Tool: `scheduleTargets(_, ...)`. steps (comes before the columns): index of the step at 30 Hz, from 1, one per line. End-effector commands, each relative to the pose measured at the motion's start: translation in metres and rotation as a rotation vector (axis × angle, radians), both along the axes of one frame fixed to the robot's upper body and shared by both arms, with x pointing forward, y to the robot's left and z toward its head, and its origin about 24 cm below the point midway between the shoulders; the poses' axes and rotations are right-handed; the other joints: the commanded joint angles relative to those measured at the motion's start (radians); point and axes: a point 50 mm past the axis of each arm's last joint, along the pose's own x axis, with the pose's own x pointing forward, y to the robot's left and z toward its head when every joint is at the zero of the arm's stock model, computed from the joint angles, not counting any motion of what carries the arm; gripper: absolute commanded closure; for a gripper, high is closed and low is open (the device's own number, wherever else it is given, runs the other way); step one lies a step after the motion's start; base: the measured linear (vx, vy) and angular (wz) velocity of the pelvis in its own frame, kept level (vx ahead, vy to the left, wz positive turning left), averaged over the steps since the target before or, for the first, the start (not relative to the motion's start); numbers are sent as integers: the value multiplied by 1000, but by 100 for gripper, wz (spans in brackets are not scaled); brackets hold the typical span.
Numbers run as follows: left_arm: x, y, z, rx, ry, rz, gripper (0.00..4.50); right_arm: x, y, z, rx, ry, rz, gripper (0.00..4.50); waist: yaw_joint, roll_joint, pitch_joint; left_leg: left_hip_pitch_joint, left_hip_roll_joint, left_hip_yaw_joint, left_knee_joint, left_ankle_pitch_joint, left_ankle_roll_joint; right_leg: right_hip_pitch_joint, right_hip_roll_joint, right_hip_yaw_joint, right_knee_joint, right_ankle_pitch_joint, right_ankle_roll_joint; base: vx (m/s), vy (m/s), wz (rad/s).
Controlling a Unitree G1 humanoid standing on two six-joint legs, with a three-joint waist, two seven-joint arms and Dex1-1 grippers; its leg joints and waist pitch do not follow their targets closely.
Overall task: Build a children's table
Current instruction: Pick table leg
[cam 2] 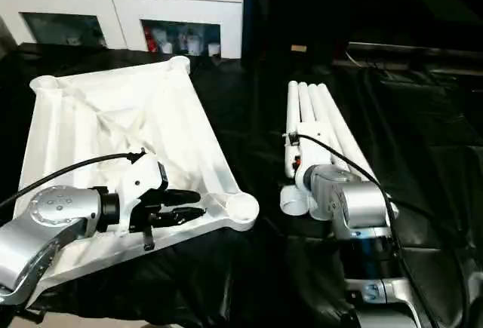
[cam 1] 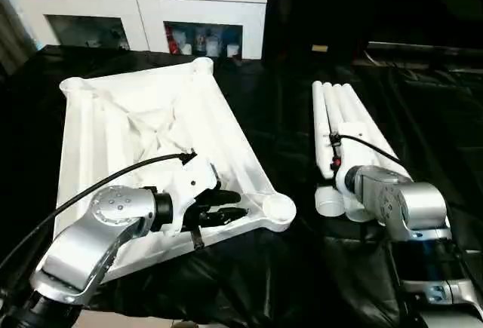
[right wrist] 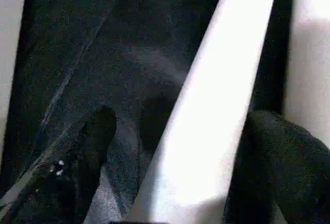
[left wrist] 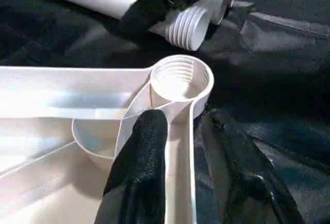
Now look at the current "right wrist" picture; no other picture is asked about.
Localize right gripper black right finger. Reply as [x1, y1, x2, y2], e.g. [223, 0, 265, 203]
[223, 110, 330, 224]

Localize white plastic table leg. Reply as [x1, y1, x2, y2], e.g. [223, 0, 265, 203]
[127, 0, 281, 224]
[283, 0, 330, 142]

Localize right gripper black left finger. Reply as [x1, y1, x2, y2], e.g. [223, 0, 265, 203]
[0, 105, 117, 224]

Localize black mat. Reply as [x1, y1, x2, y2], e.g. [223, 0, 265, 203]
[0, 0, 297, 224]

